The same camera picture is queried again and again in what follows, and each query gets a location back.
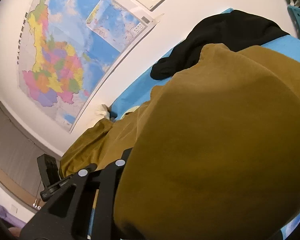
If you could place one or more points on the colourful wall map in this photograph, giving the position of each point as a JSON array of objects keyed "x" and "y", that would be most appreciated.
[{"x": 68, "y": 48}]

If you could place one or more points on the grey wooden door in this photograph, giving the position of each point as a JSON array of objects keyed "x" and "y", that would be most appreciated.
[{"x": 19, "y": 150}]

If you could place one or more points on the black garment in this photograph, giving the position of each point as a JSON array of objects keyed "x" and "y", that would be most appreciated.
[{"x": 237, "y": 30}]

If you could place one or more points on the cream folded garment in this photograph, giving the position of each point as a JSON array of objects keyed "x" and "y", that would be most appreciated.
[{"x": 102, "y": 111}]

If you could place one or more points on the olive green jacket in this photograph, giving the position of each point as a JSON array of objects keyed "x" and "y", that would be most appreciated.
[{"x": 202, "y": 142}]

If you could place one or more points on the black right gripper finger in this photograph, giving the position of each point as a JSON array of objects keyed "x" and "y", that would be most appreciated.
[{"x": 82, "y": 208}]

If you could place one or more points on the blue floral bed sheet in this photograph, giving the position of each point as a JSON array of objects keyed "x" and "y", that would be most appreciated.
[{"x": 140, "y": 92}]

